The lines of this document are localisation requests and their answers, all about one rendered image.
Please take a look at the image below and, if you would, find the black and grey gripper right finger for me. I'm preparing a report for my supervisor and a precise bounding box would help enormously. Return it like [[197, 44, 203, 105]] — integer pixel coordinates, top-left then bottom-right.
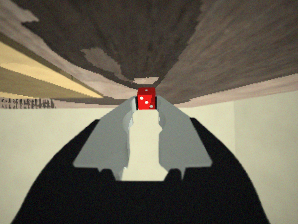
[[155, 95, 270, 224]]

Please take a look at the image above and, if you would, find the red die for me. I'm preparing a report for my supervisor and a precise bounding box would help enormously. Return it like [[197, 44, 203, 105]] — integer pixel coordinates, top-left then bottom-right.
[[137, 87, 156, 110]]

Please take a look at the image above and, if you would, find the tan flat mat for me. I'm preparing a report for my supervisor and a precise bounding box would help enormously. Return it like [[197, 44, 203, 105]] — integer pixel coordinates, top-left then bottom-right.
[[0, 32, 103, 99]]

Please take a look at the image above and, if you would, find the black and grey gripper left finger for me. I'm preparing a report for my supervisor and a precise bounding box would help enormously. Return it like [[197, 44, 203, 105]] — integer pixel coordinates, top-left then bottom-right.
[[10, 96, 138, 224]]

